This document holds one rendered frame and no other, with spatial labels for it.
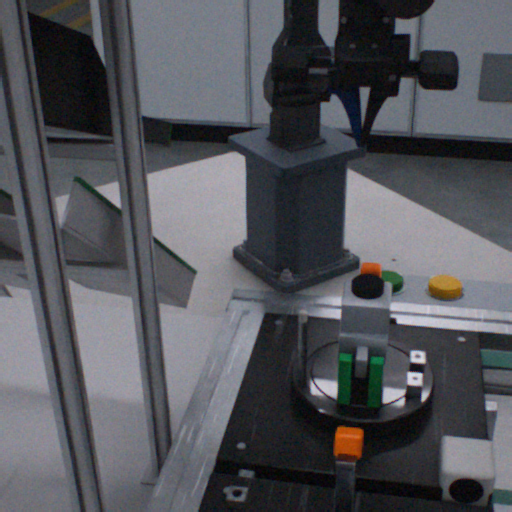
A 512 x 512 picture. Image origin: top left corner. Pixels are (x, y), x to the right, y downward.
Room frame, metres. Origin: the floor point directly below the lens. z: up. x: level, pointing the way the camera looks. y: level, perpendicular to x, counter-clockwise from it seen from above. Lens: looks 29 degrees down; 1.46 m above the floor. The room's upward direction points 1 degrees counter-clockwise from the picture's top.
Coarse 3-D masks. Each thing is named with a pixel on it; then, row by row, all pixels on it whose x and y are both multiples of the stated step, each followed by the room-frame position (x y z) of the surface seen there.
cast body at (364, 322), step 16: (352, 288) 0.60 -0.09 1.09; (368, 288) 0.59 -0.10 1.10; (384, 288) 0.60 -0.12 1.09; (352, 304) 0.58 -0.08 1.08; (368, 304) 0.58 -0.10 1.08; (384, 304) 0.58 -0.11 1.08; (352, 320) 0.58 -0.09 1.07; (368, 320) 0.58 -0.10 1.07; (384, 320) 0.57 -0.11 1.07; (352, 336) 0.57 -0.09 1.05; (368, 336) 0.57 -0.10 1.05; (384, 336) 0.57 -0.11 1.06; (352, 352) 0.57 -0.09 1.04; (368, 352) 0.57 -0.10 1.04; (384, 352) 0.57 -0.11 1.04
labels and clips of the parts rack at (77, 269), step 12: (0, 264) 0.63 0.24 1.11; (12, 264) 0.63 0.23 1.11; (24, 264) 0.62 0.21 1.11; (72, 264) 0.62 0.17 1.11; (84, 264) 0.62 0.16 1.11; (96, 264) 0.61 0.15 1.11; (108, 264) 0.61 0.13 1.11; (120, 264) 0.61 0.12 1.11; (72, 276) 0.61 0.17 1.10; (84, 276) 0.61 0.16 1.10; (96, 276) 0.61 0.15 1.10; (108, 276) 0.61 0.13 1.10; (120, 276) 0.60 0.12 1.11
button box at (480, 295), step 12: (408, 276) 0.83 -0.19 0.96; (420, 276) 0.83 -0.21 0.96; (432, 276) 0.83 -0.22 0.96; (408, 288) 0.81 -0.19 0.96; (420, 288) 0.80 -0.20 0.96; (468, 288) 0.80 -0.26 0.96; (480, 288) 0.80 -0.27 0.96; (492, 288) 0.80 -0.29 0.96; (504, 288) 0.80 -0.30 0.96; (396, 300) 0.78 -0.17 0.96; (408, 300) 0.78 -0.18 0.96; (420, 300) 0.78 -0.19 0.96; (432, 300) 0.78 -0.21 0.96; (444, 300) 0.77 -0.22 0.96; (456, 300) 0.78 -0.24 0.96; (468, 300) 0.78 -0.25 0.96; (480, 300) 0.77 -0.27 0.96; (492, 300) 0.77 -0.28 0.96; (504, 300) 0.77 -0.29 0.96
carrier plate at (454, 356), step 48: (288, 336) 0.70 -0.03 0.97; (432, 336) 0.69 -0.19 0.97; (240, 384) 0.62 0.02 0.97; (288, 384) 0.61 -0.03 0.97; (480, 384) 0.61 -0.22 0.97; (240, 432) 0.55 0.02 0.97; (288, 432) 0.54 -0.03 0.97; (432, 432) 0.54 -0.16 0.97; (480, 432) 0.54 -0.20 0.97; (288, 480) 0.50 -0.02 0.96; (384, 480) 0.48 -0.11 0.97; (432, 480) 0.48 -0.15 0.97
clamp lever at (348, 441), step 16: (336, 432) 0.43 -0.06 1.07; (352, 432) 0.43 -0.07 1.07; (336, 448) 0.42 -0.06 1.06; (352, 448) 0.42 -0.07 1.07; (336, 464) 0.41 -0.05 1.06; (352, 464) 0.40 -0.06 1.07; (336, 480) 0.42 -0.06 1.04; (352, 480) 0.41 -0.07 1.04; (336, 496) 0.41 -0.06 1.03; (352, 496) 0.41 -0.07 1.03
